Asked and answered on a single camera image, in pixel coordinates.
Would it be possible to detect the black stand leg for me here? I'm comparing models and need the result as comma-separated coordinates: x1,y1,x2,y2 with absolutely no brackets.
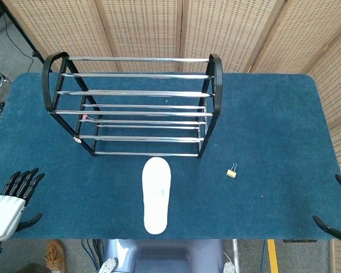
0,0,46,64

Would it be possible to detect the black cable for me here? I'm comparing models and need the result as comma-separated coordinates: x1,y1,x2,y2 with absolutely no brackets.
2,13,35,72

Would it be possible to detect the brown leather shoe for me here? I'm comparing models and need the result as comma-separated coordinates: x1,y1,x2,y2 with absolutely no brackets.
44,239,66,273

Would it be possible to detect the robot torso base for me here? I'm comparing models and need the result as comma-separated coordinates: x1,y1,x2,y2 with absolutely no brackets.
98,238,238,273

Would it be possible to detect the yellow floor tape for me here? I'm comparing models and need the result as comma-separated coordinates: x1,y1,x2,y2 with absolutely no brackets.
267,239,280,273

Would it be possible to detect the woven folding screen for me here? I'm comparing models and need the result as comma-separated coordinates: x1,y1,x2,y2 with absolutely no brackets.
1,0,341,273

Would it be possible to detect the white slipper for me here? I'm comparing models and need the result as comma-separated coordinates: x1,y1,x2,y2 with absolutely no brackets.
142,157,172,235

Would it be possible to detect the gold binder clip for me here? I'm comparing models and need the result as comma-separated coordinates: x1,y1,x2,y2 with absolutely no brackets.
226,163,238,180

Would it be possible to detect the blue table mat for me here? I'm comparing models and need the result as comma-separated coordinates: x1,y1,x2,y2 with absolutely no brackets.
0,72,341,239

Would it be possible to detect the black metal shoe rack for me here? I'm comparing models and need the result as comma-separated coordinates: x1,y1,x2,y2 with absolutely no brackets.
41,51,224,159

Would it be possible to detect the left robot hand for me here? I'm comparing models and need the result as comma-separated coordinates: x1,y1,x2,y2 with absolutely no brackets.
0,167,45,242

